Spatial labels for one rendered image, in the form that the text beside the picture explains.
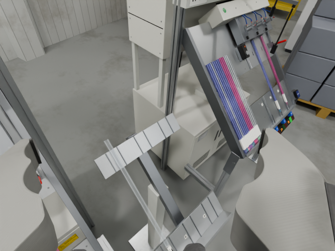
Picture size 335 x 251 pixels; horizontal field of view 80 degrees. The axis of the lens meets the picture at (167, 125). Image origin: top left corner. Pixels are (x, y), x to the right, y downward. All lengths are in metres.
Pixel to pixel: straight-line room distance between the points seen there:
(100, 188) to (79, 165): 0.32
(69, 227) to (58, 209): 0.10
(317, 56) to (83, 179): 2.60
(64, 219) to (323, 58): 2.64
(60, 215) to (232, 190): 1.32
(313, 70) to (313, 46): 0.27
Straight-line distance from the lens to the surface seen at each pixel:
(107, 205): 1.73
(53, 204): 1.12
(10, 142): 0.65
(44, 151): 0.92
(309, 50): 2.70
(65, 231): 1.05
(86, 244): 0.77
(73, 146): 2.12
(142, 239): 1.61
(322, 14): 3.01
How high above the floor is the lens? 1.57
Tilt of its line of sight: 46 degrees down
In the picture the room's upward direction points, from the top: 6 degrees clockwise
